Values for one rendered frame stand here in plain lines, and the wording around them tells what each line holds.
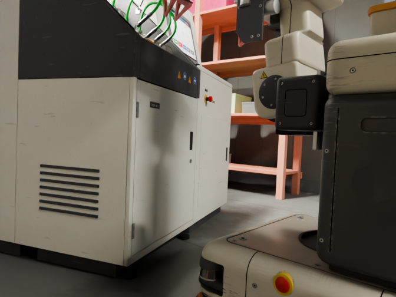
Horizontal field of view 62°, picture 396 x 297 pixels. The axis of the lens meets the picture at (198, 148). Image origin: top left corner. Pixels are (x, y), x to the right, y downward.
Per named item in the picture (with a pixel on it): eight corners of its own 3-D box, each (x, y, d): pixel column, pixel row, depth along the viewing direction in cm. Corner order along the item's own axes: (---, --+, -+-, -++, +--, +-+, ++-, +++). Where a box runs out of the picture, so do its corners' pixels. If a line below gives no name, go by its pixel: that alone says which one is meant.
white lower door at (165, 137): (132, 256, 128) (138, 78, 125) (126, 256, 128) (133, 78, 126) (193, 219, 188) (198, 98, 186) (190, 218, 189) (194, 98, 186)
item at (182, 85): (139, 78, 127) (141, 36, 126) (129, 78, 128) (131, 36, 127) (197, 98, 185) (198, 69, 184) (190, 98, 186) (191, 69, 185)
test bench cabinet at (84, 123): (126, 285, 126) (133, 76, 123) (13, 259, 146) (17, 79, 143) (193, 236, 192) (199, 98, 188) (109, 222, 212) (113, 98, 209)
